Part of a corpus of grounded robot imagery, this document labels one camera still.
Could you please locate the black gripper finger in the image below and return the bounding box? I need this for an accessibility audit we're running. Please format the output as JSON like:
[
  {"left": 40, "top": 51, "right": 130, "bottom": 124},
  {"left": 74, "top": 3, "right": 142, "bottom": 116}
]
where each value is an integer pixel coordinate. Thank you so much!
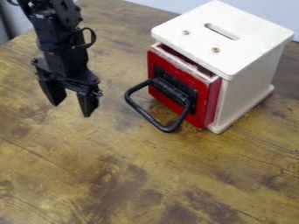
[
  {"left": 78, "top": 87, "right": 103, "bottom": 117},
  {"left": 38, "top": 75, "right": 67, "bottom": 106}
]

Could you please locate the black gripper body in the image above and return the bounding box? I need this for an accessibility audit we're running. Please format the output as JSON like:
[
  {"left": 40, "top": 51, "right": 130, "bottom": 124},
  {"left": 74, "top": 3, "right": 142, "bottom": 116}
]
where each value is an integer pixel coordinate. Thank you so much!
[{"left": 32, "top": 29, "right": 100, "bottom": 92}]

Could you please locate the black metal drawer handle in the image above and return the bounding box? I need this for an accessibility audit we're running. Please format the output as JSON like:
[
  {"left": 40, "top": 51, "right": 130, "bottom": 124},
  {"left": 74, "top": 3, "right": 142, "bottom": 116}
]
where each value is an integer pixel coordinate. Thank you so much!
[{"left": 124, "top": 65, "right": 199, "bottom": 134}]

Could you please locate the red drawer front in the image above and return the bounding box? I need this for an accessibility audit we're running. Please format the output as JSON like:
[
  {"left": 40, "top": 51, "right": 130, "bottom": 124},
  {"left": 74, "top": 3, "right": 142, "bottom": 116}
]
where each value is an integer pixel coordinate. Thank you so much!
[{"left": 147, "top": 43, "right": 222, "bottom": 129}]

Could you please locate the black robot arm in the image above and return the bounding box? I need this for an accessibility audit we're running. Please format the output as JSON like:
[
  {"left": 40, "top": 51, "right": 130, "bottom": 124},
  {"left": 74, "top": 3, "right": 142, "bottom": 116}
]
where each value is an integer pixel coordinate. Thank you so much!
[{"left": 6, "top": 0, "right": 103, "bottom": 116}]

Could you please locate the white wooden box cabinet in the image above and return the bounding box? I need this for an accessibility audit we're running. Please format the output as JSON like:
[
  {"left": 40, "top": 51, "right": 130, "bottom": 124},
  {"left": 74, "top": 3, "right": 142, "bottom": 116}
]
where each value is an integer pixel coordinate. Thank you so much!
[{"left": 151, "top": 0, "right": 295, "bottom": 134}]

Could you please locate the black cable loop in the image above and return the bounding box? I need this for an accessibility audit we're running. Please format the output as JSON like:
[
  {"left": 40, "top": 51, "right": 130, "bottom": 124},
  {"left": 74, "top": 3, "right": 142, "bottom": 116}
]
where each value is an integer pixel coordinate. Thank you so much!
[{"left": 70, "top": 26, "right": 99, "bottom": 51}]

